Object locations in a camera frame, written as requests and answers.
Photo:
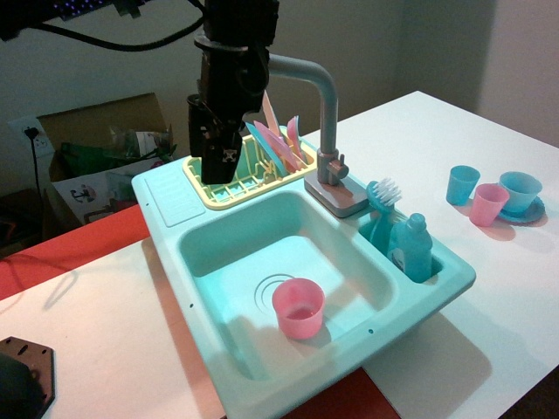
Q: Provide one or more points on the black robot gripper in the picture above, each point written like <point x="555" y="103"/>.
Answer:
<point x="234" y="76"/>

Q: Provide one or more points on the grey toy faucet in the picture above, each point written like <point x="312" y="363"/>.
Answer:
<point x="331" y="185"/>

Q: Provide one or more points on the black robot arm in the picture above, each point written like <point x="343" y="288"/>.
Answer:
<point x="17" y="16"/>

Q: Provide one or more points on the yellow dish rack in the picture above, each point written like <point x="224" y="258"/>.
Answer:
<point x="259" y="170"/>

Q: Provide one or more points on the pink and blue toy plates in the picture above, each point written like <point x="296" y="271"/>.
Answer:
<point x="285" y="154"/>

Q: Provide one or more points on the cardboard box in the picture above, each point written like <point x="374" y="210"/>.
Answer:
<point x="92" y="126"/>

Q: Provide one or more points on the teal toy sink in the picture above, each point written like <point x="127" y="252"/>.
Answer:
<point x="224" y="265"/>

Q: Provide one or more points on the blue dish brush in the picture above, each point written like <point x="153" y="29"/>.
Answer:
<point x="382" y="196"/>

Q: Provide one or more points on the pink cup in sink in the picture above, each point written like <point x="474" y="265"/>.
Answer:
<point x="298" y="304"/>

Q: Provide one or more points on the blue soap bottle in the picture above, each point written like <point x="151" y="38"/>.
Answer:
<point x="410" y="247"/>

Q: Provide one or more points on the blue cup on table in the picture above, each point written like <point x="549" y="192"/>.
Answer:
<point x="462" y="180"/>

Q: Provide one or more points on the pink cup on table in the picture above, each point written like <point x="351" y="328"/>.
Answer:
<point x="489" y="199"/>

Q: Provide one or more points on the blue bowl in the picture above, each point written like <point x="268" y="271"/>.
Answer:
<point x="522" y="189"/>

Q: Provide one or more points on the blue saucer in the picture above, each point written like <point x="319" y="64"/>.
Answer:
<point x="533" y="213"/>

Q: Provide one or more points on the wall outlet with plug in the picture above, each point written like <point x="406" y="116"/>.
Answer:
<point x="29" y="130"/>

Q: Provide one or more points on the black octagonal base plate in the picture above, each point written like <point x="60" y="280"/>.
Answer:
<point x="27" y="378"/>

